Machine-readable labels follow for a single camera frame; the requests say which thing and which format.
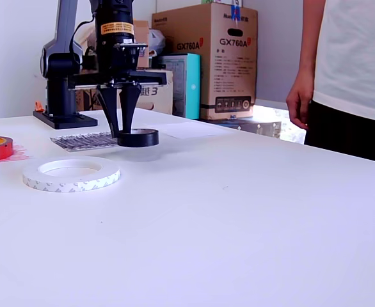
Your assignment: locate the black tape roll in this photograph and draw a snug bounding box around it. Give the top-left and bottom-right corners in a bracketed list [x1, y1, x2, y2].
[116, 128, 160, 148]

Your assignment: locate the person's right hand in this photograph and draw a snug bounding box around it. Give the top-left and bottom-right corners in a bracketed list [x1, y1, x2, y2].
[285, 84, 313, 130]

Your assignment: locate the cardboard box with shipping label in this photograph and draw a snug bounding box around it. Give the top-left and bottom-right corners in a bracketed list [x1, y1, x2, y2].
[132, 19, 150, 68]

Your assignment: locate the red scribbled paper sheet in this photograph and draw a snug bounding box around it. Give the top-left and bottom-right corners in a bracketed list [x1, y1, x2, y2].
[0, 143, 33, 166]

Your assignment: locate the person in white shirt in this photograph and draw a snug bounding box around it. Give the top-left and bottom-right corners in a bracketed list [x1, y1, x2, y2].
[304, 0, 375, 166]

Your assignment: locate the white double-sided tape roll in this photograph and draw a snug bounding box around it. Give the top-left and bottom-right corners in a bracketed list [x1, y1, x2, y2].
[22, 155, 121, 194]

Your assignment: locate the cardboard carton with blue print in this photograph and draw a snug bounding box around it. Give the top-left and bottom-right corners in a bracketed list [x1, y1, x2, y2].
[76, 68, 175, 115]

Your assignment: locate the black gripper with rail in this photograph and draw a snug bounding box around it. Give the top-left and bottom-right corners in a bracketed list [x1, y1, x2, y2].
[67, 42, 170, 139]

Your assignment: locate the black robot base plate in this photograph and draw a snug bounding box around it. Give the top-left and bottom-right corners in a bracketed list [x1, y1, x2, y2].
[33, 110, 99, 130]

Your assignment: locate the blank white paper sheet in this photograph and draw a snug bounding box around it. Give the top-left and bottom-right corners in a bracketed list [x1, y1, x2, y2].
[155, 121, 227, 139]

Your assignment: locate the teal box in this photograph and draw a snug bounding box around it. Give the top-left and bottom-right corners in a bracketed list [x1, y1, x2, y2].
[157, 52, 202, 120]

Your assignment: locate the black scribbled paper sheet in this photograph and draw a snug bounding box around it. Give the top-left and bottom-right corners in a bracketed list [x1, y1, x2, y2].
[49, 130, 120, 151]

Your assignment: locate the person's right forearm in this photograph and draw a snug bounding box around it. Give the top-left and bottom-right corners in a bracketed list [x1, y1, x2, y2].
[294, 0, 328, 93]

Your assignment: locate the grey plastic bag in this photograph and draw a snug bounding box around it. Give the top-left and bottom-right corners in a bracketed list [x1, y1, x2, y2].
[148, 28, 166, 59]

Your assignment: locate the tall GX760A cardboard carton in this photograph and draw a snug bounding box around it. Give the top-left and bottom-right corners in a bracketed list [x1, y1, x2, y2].
[151, 2, 259, 121]

